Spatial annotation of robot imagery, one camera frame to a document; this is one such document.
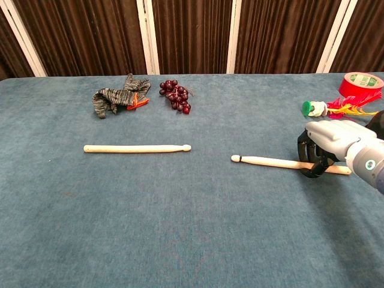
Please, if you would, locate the black dome object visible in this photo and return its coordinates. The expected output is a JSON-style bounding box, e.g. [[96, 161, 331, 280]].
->
[[366, 109, 384, 140]]

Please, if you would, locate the feather shuttlecock with green cap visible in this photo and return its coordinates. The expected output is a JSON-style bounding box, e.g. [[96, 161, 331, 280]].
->
[[301, 90, 383, 120]]

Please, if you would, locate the red tape roll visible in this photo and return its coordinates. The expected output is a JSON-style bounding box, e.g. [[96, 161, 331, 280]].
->
[[338, 72, 384, 98]]

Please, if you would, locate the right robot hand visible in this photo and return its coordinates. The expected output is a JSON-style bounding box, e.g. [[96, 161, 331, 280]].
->
[[297, 119, 379, 179]]

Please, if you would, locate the dark red grape bunch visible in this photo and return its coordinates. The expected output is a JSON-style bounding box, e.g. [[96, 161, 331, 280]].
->
[[158, 79, 194, 115]]

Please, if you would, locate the grey striped knit glove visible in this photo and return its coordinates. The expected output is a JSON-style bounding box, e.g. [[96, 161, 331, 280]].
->
[[92, 73, 151, 119]]

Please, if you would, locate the brown curtain panel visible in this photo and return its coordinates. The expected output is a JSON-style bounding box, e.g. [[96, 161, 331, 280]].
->
[[329, 0, 384, 73], [152, 0, 233, 75], [0, 8, 35, 81], [234, 0, 343, 74], [11, 0, 148, 77]]

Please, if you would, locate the plain wooden drumstick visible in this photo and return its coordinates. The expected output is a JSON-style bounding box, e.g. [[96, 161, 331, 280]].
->
[[83, 144, 192, 154]]

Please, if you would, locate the wooden drumstick with black ring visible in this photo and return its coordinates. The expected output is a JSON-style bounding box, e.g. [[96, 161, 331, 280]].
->
[[230, 154, 352, 176]]

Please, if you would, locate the blue table cloth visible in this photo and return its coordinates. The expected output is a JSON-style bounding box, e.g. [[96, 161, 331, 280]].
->
[[0, 73, 384, 288]]

